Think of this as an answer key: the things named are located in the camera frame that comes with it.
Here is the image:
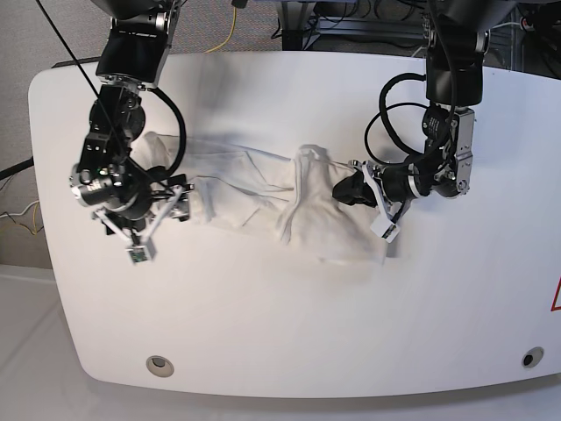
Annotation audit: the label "left table grommet hole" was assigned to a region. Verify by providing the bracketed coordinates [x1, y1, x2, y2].
[146, 355, 174, 378]

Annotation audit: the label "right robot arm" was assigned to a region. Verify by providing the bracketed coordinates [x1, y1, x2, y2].
[70, 1, 189, 251]

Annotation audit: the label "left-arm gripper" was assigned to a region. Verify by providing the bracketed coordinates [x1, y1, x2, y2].
[332, 160, 432, 225]

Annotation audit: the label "table grommet hole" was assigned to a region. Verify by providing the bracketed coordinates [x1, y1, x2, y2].
[522, 346, 544, 369]
[146, 355, 174, 378]

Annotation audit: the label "black left-arm cable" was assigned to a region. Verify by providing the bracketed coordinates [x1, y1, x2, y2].
[365, 72, 452, 170]

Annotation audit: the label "yellow white side cables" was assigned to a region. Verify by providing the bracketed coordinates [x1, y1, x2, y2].
[0, 201, 43, 238]

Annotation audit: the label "white printed T-shirt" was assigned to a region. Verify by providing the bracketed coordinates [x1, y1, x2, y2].
[131, 130, 391, 268]

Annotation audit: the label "black right-arm cable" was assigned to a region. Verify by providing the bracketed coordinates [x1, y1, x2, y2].
[144, 85, 188, 179]

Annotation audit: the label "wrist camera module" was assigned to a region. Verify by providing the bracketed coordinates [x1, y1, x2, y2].
[126, 240, 156, 265]
[370, 218, 401, 244]

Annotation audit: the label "right table grommet hole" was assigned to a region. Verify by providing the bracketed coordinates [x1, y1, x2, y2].
[522, 346, 544, 369]

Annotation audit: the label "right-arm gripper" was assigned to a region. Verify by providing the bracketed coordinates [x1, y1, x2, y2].
[92, 175, 195, 246]

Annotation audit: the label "yellow floor cable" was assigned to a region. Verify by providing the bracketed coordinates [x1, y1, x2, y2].
[205, 6, 240, 54]

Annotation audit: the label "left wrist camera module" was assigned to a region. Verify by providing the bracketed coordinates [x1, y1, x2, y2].
[370, 218, 401, 244]

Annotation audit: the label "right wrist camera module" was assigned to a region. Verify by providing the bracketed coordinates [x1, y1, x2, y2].
[126, 240, 156, 265]

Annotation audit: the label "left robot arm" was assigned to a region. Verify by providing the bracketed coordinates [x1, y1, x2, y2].
[332, 1, 516, 225]

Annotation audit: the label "black equipment rack frame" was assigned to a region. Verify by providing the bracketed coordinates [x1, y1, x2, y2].
[271, 1, 430, 51]

